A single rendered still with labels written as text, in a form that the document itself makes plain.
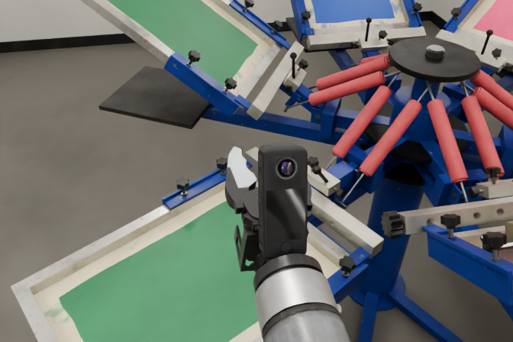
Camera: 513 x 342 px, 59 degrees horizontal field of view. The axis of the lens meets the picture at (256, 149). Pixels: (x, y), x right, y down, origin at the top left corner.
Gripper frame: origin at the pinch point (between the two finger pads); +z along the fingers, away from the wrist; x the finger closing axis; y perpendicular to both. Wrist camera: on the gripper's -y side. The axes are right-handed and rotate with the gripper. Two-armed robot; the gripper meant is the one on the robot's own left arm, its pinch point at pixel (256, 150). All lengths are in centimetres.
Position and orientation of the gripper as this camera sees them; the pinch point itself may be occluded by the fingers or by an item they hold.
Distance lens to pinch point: 59.5
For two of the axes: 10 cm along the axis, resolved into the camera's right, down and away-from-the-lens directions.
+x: 9.7, 0.0, 2.3
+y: -1.3, 8.0, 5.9
